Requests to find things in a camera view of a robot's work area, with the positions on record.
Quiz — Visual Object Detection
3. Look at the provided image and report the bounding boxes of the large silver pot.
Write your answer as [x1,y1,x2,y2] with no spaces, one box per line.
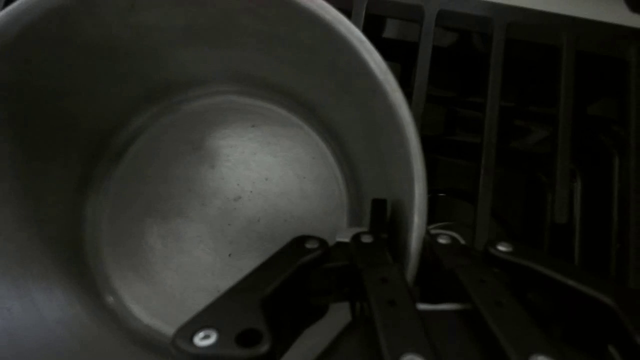
[0,0,430,360]

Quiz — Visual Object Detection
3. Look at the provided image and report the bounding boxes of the black wire dish rack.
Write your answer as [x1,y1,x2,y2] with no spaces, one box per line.
[346,0,640,360]

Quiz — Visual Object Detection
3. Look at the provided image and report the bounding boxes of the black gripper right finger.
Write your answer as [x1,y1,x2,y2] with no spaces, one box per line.
[426,228,640,360]

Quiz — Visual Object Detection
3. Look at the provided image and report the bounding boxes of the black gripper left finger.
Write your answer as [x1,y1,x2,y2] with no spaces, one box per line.
[171,197,433,360]

